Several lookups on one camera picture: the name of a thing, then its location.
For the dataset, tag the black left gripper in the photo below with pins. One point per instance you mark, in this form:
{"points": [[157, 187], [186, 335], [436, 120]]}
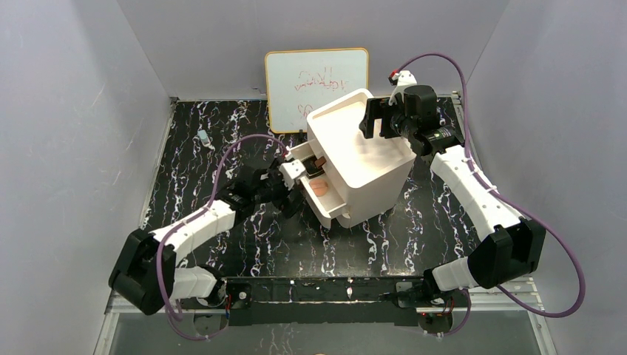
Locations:
{"points": [[288, 191]]}

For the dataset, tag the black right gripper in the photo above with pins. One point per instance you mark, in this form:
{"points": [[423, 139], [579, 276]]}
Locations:
{"points": [[384, 120]]}

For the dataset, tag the black gold compact case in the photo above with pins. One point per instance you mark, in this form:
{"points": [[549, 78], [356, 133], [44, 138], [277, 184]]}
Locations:
{"points": [[312, 170]]}

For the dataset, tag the round pink makeup compact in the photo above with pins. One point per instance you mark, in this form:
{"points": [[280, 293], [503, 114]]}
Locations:
{"points": [[319, 187]]}

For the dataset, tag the white drawer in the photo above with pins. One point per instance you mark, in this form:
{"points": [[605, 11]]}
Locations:
{"points": [[327, 208]]}

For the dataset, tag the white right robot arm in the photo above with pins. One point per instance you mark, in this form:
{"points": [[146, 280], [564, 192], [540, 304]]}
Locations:
{"points": [[511, 244]]}

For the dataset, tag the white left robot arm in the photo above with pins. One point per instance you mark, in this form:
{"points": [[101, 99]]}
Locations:
{"points": [[147, 271]]}

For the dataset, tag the white drawer organizer box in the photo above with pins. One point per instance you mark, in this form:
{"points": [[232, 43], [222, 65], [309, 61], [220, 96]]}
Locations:
{"points": [[369, 174]]}

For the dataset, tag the brown leather drawer pull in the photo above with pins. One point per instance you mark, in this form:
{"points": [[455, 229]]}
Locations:
{"points": [[319, 162]]}

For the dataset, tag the small light blue eraser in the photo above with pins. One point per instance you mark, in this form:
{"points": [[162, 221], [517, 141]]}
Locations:
{"points": [[204, 138]]}

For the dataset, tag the yellow framed whiteboard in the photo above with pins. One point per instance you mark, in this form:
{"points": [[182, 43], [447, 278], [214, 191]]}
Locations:
{"points": [[300, 81]]}

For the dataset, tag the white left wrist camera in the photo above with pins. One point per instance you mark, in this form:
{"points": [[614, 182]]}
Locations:
{"points": [[292, 171]]}

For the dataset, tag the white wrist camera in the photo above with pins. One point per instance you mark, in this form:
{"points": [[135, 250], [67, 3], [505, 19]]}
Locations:
{"points": [[292, 171], [399, 80]]}

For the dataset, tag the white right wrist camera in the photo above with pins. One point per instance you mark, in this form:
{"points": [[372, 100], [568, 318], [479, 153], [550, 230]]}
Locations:
{"points": [[399, 80]]}

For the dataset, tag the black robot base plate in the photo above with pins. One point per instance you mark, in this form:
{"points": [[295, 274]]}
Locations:
{"points": [[399, 301]]}

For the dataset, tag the aluminium rail frame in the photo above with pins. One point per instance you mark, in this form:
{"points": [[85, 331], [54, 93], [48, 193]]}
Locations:
{"points": [[490, 324]]}

